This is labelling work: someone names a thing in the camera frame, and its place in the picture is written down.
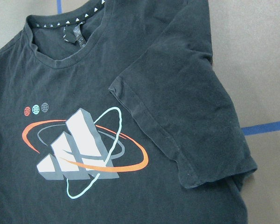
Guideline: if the black graphic t-shirt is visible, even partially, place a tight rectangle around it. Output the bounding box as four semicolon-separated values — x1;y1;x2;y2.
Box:
0;0;257;224

